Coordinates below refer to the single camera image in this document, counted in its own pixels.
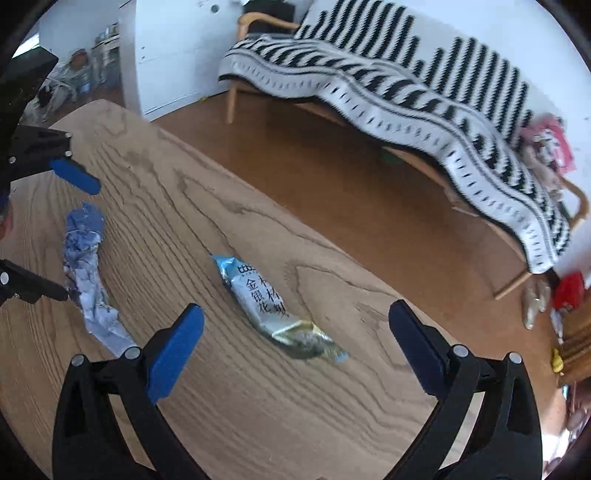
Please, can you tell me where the white cabinet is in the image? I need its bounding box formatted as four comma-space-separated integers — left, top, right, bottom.
118, 0, 242, 121

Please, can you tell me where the blue green snack wrapper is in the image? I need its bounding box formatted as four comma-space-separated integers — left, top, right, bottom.
212, 256, 349, 363

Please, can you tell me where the pink cartoon pillow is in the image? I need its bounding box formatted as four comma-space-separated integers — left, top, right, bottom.
521, 114, 575, 192

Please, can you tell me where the blue silver wrapper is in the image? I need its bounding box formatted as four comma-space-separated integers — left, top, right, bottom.
62, 202, 136, 357

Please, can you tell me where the red bag on floor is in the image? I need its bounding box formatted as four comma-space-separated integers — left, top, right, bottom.
552, 271, 586, 311

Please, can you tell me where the black white striped sofa blanket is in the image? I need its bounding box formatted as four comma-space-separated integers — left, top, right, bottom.
219, 1, 570, 274

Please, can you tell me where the pair of slippers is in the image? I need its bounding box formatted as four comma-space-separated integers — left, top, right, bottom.
522, 280, 551, 330

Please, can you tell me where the yellow floor toy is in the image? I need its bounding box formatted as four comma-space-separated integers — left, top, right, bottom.
551, 348, 564, 374

